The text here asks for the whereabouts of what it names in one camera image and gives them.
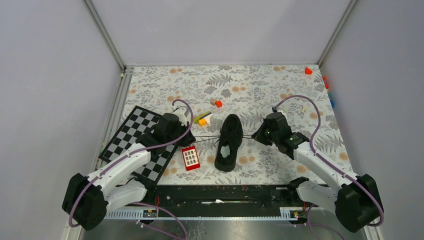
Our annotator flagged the black shoelace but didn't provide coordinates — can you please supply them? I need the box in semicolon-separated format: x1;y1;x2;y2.
194;134;252;143

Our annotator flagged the black sneaker shoe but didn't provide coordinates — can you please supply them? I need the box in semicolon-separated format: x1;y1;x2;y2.
214;114;244;172

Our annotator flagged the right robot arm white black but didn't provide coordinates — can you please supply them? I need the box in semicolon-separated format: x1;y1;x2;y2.
252;112;384;233

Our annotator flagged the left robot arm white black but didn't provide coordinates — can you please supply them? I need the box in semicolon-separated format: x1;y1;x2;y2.
61;106;193;231

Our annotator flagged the multicolour toy brick stack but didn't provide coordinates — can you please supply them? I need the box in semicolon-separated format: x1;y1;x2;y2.
194;111;213;127

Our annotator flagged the red toy calculator block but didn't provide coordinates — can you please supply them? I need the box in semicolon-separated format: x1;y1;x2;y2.
181;146;201;171

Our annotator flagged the black white chessboard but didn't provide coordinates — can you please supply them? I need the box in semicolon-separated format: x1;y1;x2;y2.
98;105;183;186

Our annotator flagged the floral patterned table mat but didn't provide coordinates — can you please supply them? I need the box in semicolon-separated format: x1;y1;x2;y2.
121;64;352;185

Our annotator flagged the small red cube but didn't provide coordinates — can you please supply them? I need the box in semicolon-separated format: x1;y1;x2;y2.
215;100;223;108

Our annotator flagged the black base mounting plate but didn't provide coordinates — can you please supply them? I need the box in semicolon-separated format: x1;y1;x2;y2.
141;185;311;213

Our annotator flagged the red triangular block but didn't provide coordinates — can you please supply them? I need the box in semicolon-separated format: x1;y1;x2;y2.
304;67;313;75

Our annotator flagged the orange red toy piece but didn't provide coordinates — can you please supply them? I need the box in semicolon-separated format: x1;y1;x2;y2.
322;76;329;90

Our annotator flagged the grey slotted cable duct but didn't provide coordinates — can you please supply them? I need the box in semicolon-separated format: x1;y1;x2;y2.
104;205;306;221

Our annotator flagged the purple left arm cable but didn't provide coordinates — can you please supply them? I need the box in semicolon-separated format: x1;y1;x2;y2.
68;98;195;229

